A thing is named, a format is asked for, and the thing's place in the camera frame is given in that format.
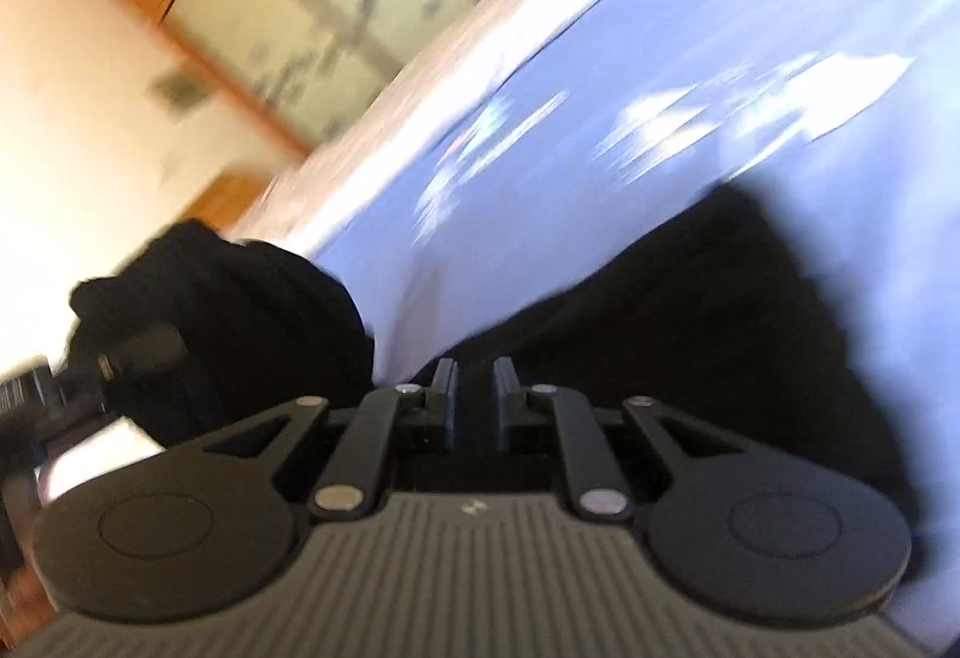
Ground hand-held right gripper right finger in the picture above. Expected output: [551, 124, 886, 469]
[491, 358, 745, 521]

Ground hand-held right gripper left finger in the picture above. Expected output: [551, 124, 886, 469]
[201, 358, 460, 521]

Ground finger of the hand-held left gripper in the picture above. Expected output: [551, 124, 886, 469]
[64, 320, 188, 396]

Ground black pants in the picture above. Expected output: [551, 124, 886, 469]
[67, 184, 927, 584]

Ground wooden nightstand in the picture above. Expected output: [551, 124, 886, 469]
[178, 170, 272, 233]

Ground blue printed blanket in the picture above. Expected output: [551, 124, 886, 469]
[307, 0, 960, 651]

